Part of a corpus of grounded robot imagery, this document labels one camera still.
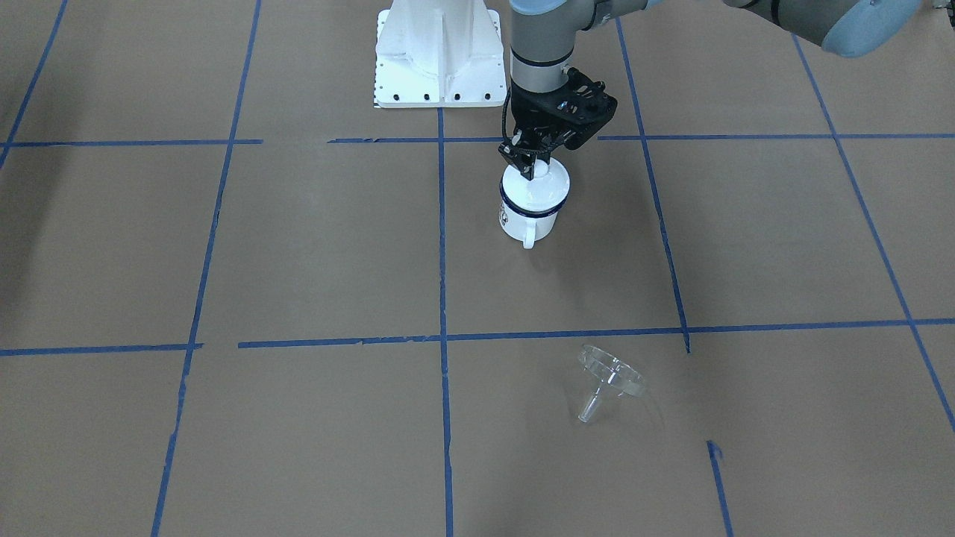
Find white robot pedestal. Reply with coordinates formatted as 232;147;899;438
373;1;506;109

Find white enamel mug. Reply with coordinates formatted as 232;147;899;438
498;157;571;249

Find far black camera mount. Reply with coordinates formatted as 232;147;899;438
558;67;618;151

